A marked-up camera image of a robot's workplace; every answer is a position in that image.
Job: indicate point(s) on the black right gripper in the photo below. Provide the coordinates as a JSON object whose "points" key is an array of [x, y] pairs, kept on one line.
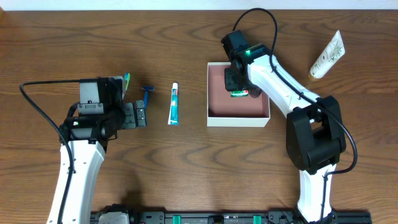
{"points": [[233, 79]]}

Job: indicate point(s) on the green white toothbrush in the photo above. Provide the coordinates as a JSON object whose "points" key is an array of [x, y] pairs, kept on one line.
{"points": [[126, 81]]}

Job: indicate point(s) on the green soap bar pack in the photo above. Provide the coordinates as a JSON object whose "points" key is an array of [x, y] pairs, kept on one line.
{"points": [[239, 93]]}

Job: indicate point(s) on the cream lotion tube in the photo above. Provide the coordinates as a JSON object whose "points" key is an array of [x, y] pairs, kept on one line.
{"points": [[330, 55]]}

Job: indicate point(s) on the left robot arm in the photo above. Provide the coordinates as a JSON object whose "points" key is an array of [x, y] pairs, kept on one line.
{"points": [[87, 158]]}

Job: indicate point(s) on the white box pink interior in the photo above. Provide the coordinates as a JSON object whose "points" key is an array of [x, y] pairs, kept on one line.
{"points": [[223, 110]]}

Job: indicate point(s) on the teal white toothpaste tube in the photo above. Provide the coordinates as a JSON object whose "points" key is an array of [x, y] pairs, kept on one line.
{"points": [[173, 112]]}

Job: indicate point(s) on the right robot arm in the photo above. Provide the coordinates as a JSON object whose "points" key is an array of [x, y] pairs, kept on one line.
{"points": [[315, 134]]}

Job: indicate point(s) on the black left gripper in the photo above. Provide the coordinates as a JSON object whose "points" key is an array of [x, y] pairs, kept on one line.
{"points": [[129, 115]]}

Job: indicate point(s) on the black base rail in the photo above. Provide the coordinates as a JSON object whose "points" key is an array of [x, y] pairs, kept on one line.
{"points": [[120, 214]]}

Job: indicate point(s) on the clear spray bottle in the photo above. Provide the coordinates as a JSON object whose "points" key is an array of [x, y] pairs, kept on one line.
{"points": [[255, 93]]}

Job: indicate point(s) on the blue disposable razor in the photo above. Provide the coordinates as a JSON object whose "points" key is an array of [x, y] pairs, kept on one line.
{"points": [[147, 90]]}

